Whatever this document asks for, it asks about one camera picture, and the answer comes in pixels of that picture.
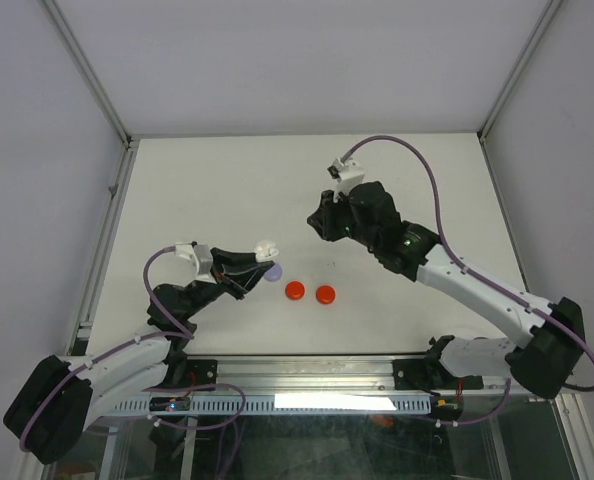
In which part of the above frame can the aluminium mounting rail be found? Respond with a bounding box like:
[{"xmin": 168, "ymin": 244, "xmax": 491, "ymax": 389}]
[{"xmin": 96, "ymin": 353, "xmax": 576, "ymax": 397}]

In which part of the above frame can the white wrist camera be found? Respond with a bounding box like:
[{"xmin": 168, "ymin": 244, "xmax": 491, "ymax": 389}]
[
  {"xmin": 174, "ymin": 242, "xmax": 216, "ymax": 284},
  {"xmin": 328, "ymin": 157, "xmax": 365, "ymax": 202}
]

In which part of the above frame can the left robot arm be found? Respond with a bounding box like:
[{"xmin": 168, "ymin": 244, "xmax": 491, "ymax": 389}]
[{"xmin": 3, "ymin": 240, "xmax": 279, "ymax": 465}]

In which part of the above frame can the white slotted cable duct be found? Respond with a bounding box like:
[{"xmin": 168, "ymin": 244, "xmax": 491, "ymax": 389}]
[{"xmin": 108, "ymin": 393, "xmax": 431, "ymax": 417}]

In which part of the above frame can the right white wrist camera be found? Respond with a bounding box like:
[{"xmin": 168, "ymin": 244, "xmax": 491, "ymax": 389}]
[{"xmin": 328, "ymin": 157, "xmax": 365, "ymax": 202}]

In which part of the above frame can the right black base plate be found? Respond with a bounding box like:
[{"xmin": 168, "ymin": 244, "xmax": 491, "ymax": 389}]
[{"xmin": 391, "ymin": 358, "xmax": 484, "ymax": 395}]

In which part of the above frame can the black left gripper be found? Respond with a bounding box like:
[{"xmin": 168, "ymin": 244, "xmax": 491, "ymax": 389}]
[{"xmin": 181, "ymin": 247, "xmax": 273, "ymax": 319}]

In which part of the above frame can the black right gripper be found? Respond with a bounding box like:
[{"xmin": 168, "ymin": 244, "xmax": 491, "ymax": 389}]
[{"xmin": 307, "ymin": 185, "xmax": 379, "ymax": 251}]

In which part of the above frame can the white earbud case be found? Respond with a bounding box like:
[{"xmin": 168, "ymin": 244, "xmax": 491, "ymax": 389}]
[{"xmin": 254, "ymin": 240, "xmax": 279, "ymax": 263}]

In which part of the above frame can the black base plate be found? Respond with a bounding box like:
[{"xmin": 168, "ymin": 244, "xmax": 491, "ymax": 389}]
[
  {"xmin": 148, "ymin": 357, "xmax": 218, "ymax": 391},
  {"xmin": 391, "ymin": 358, "xmax": 484, "ymax": 395}
]

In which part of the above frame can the orange earbud case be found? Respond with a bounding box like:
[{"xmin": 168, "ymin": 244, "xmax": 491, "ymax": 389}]
[
  {"xmin": 315, "ymin": 285, "xmax": 336, "ymax": 305},
  {"xmin": 285, "ymin": 281, "xmax": 306, "ymax": 301}
]

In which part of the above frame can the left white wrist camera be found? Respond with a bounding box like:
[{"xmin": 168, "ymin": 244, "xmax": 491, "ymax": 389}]
[{"xmin": 174, "ymin": 242, "xmax": 216, "ymax": 284}]

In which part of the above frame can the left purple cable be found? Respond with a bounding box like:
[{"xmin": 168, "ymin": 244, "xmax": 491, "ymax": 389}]
[{"xmin": 18, "ymin": 247, "xmax": 247, "ymax": 480}]

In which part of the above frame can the purple earbud case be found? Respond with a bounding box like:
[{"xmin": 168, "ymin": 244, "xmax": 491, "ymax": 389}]
[{"xmin": 263, "ymin": 263, "xmax": 283, "ymax": 282}]

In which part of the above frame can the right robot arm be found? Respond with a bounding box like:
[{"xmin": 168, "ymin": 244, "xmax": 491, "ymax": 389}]
[{"xmin": 307, "ymin": 182, "xmax": 585, "ymax": 399}]

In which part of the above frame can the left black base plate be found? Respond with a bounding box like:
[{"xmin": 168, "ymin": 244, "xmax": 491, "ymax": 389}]
[{"xmin": 148, "ymin": 357, "xmax": 218, "ymax": 391}]

